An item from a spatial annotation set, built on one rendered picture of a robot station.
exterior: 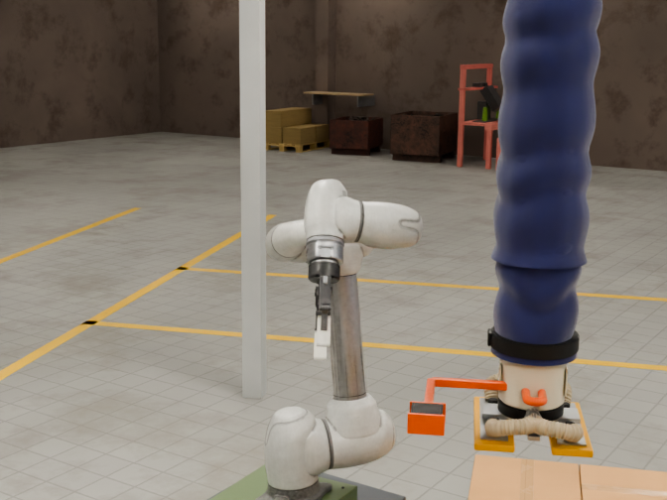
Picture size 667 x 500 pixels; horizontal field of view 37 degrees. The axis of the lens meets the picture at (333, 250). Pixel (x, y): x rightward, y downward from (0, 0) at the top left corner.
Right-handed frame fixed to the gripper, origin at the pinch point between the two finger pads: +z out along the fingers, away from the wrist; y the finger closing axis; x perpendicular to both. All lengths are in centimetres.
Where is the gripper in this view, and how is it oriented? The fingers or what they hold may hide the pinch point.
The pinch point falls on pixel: (322, 348)
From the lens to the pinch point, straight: 228.4
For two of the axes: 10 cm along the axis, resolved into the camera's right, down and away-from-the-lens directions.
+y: 0.7, -3.3, -9.4
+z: -0.3, 9.4, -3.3
